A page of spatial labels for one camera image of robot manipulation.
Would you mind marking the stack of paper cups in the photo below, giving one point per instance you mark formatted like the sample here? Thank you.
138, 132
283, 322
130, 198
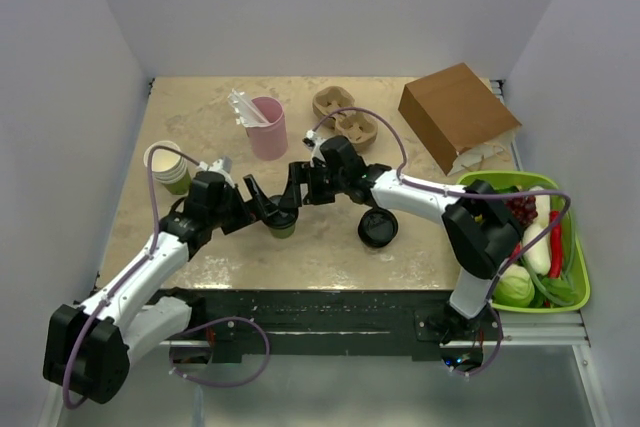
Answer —
168, 167

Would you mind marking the stack of black lids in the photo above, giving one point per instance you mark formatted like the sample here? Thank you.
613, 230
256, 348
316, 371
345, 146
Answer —
377, 228

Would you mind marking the green paper coffee cup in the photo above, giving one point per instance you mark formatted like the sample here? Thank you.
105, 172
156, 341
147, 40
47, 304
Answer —
282, 232

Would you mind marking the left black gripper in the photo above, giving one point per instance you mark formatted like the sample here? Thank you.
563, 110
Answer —
248, 212

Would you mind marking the pink plastic tumbler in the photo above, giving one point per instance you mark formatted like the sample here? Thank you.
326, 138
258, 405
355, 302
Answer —
269, 143

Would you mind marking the black plastic cup lid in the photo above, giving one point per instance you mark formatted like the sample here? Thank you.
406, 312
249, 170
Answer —
278, 217

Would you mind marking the brown paper bag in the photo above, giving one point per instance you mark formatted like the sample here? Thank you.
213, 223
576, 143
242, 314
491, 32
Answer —
458, 119

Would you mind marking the green toy cabbage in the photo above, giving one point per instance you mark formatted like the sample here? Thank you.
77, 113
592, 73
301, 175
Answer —
515, 288

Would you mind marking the red toy chili pepper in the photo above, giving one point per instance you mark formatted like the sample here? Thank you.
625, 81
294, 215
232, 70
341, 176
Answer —
557, 251

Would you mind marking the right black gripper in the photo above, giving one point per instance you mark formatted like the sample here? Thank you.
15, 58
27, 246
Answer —
302, 172

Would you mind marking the green plastic basket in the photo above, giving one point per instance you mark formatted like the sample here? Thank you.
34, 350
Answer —
575, 272

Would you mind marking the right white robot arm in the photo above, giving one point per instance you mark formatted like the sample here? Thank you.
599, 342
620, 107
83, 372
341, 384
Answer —
481, 229

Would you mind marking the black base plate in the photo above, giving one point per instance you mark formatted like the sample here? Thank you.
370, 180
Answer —
401, 323

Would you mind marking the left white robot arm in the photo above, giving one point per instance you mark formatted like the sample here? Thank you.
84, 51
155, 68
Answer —
90, 347

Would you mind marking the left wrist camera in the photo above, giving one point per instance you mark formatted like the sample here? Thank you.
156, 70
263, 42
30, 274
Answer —
221, 166

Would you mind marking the white toy radish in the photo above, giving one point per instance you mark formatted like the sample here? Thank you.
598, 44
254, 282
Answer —
543, 209
538, 257

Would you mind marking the purple toy grapes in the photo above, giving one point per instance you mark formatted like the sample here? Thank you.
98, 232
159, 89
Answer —
523, 209

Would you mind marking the white wrapped straws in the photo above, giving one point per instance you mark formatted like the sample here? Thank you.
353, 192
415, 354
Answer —
248, 115

